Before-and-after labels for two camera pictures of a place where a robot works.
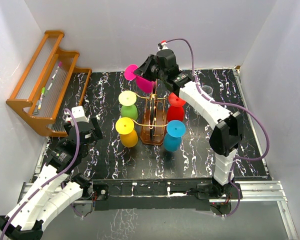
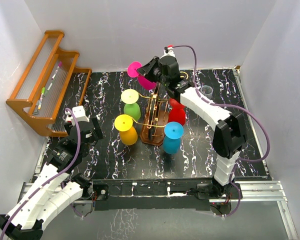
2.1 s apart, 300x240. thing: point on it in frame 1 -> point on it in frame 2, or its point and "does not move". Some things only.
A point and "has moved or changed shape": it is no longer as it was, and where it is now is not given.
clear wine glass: x=208 y=90 does not move
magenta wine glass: x=145 y=85 has moved or changed shape
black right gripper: x=140 y=71 does not move
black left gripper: x=96 y=134 does not move
